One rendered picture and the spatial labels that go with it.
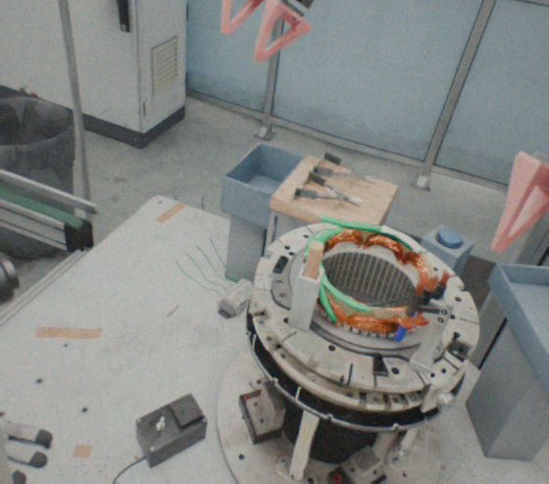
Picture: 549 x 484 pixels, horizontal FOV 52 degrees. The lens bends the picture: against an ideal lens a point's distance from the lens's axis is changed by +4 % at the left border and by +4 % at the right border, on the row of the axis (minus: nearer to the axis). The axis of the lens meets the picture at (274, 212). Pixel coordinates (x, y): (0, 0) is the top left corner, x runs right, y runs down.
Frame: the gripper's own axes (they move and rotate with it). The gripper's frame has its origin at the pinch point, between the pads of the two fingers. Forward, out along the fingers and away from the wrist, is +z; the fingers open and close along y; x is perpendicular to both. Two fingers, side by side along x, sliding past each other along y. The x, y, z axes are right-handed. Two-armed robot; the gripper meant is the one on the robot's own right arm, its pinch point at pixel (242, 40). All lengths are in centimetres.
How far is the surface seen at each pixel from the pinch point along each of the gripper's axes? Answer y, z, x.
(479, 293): -31, 45, 197
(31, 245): -124, 121, 48
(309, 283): 27.4, 18.8, 7.1
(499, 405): 40, 27, 52
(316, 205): 1.5, 18.4, 30.8
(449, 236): 17, 10, 49
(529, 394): 43, 21, 48
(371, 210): 6.6, 13.9, 38.7
